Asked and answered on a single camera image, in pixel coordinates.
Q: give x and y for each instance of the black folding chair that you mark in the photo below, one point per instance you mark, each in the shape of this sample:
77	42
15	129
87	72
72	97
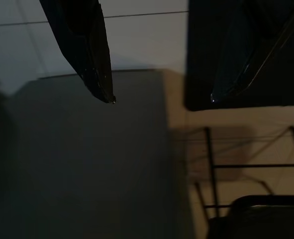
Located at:
261	224

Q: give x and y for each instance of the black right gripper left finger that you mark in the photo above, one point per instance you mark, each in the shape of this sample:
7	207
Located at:
87	49

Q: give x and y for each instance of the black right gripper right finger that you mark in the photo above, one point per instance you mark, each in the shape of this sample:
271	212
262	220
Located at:
248	49

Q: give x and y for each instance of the black floor mat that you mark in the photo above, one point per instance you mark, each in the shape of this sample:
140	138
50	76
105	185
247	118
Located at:
199	74

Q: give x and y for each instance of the grey steel fridge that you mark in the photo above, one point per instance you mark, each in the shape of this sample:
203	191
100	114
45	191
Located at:
87	161

